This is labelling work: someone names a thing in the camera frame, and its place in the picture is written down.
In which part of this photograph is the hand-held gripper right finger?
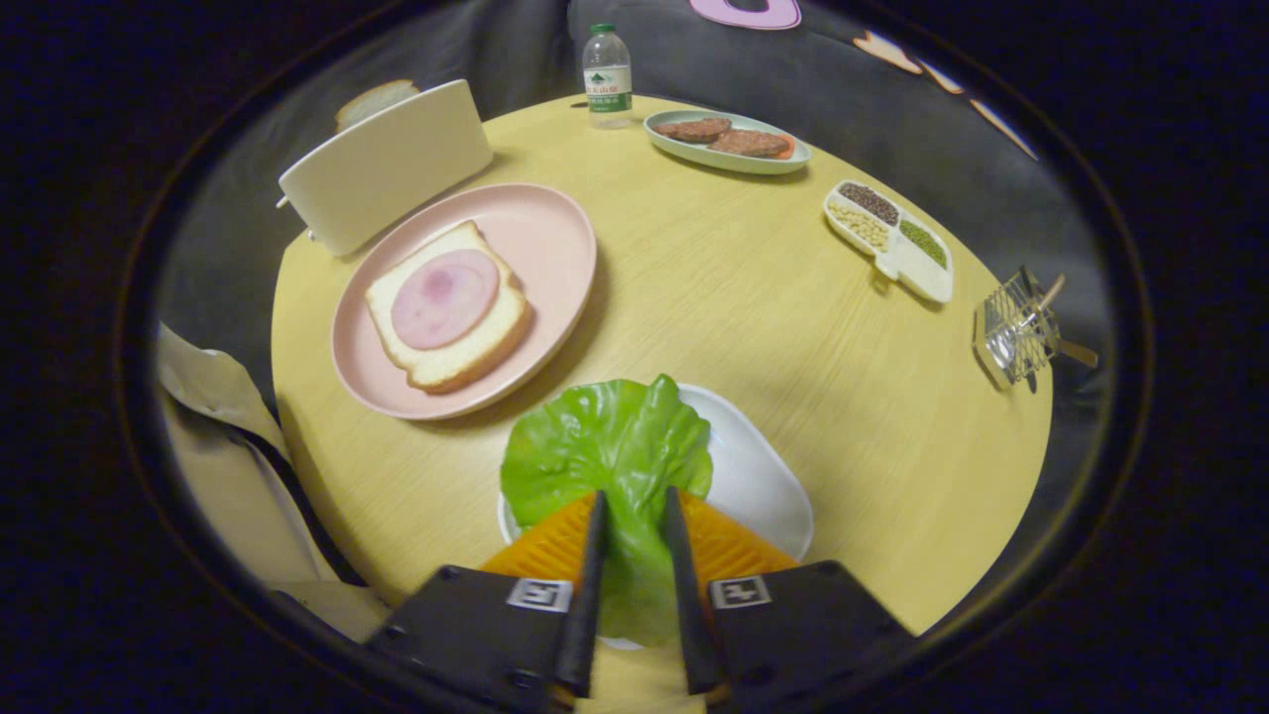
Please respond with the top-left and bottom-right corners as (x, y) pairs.
(662, 486), (918, 711)

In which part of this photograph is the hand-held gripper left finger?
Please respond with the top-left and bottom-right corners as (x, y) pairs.
(365, 489), (608, 714)

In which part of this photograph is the green lettuce leaf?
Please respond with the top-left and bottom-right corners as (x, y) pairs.
(499, 374), (715, 646)

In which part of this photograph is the toasted bread slice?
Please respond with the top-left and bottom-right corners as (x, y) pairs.
(335, 79), (421, 133)

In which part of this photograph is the white plate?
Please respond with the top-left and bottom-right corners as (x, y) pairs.
(496, 382), (815, 652)

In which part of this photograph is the white bread slice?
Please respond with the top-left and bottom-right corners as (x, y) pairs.
(364, 220), (533, 396)

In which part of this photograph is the pink plate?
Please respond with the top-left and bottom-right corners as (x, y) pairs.
(330, 182), (598, 421)

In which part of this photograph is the beige cloth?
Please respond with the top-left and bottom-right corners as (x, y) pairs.
(157, 322), (394, 642)

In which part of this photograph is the white divided dish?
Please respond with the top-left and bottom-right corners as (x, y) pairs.
(823, 179), (955, 304)

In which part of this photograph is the yellow beans pile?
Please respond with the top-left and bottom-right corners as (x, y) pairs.
(828, 201), (890, 252)

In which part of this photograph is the clear glass utensil cup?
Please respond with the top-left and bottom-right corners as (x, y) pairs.
(973, 266), (1062, 389)

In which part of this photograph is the green beans pile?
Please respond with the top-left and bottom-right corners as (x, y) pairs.
(899, 219), (948, 269)

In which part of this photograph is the dark brown beans pile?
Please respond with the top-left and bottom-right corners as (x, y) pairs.
(839, 183), (900, 227)

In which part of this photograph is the pale green plate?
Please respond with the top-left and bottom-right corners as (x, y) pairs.
(643, 109), (812, 177)

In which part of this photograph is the brown meat piece orange edge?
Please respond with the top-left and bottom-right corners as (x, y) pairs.
(707, 129), (793, 160)

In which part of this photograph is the white toaster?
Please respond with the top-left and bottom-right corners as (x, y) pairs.
(276, 79), (494, 259)

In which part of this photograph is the clear water bottle green cap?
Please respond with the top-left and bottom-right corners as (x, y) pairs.
(581, 24), (635, 130)

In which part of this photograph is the black backdrop cloth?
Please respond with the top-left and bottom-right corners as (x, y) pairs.
(154, 0), (1116, 596)

